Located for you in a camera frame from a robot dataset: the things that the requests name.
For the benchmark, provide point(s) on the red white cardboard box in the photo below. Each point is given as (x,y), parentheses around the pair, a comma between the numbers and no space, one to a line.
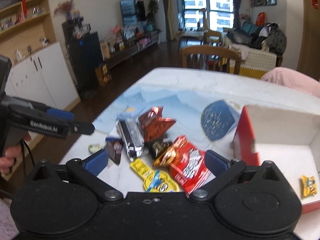
(288,138)

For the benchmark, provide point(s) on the blue mountain table mat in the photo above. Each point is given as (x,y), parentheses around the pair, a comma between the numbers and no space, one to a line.
(205,118)

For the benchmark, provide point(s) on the dark brown snack packet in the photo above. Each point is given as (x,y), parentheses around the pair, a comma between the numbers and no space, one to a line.
(113,147)

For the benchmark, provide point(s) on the yellow minion snack packet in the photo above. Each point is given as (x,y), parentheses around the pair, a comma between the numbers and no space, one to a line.
(154,181)

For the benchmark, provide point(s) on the window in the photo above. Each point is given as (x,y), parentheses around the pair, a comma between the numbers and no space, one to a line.
(194,14)

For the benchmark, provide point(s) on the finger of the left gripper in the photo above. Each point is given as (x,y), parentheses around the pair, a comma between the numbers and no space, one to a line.
(65,115)
(75,127)

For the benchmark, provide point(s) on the white cabinet with shelves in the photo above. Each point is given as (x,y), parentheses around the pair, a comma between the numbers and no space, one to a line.
(39,71)

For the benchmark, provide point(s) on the green white snack packet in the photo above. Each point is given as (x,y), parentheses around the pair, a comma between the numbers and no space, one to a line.
(93,148)

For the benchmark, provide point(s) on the person's left hand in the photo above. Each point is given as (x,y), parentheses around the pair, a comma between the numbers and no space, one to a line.
(7,161)

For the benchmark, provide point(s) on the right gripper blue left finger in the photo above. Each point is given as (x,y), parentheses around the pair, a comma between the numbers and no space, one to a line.
(86,171)

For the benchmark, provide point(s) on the pink cushion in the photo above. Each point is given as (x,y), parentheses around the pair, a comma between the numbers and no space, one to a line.
(292,79)

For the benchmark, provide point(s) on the sofa with clothes pile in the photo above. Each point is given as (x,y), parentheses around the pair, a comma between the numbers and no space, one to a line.
(261,47)

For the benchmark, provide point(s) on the black small fridge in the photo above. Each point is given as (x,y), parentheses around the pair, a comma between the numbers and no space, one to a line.
(84,51)

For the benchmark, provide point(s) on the red chips snack bag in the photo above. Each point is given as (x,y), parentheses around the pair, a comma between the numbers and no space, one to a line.
(186,164)

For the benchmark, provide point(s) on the red foil snack bag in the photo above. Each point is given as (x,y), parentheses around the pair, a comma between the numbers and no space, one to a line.
(153,124)

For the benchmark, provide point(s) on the black gold snack packet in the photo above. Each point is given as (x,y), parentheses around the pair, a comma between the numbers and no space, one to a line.
(158,147)

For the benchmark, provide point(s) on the small yellow candy packet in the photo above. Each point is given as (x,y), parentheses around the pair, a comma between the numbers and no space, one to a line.
(309,186)

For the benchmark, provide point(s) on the silver black snack bar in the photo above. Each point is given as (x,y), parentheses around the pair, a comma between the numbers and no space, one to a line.
(132,138)

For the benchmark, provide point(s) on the dark tv console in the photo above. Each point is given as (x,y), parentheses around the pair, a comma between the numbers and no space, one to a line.
(132,47)

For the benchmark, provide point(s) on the wooden dining chair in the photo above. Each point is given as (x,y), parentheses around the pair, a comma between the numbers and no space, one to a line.
(206,57)

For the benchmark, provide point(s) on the wooden armchair by window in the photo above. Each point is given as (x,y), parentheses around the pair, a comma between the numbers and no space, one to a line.
(210,36)

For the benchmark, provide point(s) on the yellow gift box on floor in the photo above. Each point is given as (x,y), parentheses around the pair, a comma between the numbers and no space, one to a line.
(103,75)

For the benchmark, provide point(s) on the television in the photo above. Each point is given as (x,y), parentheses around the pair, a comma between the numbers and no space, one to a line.
(132,11)

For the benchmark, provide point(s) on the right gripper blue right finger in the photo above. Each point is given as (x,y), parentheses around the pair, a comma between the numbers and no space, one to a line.
(226,172)

